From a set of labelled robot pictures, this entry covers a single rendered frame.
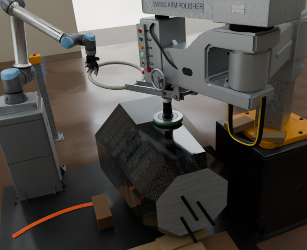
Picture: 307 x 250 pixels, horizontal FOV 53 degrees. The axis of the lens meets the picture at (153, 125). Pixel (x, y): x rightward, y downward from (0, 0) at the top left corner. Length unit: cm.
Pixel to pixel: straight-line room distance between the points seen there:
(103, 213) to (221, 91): 146
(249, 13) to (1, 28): 781
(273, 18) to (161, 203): 112
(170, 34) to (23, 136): 157
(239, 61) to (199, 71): 27
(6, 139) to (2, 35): 614
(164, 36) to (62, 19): 691
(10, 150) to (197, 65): 185
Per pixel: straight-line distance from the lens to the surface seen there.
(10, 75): 281
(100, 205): 268
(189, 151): 186
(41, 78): 383
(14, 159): 297
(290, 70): 212
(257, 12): 140
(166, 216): 191
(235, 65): 154
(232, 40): 152
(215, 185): 192
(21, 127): 282
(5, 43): 886
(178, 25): 199
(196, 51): 170
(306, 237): 267
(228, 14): 149
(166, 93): 205
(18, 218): 303
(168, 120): 216
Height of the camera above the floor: 186
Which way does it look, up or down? 27 degrees down
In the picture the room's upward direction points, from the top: 5 degrees counter-clockwise
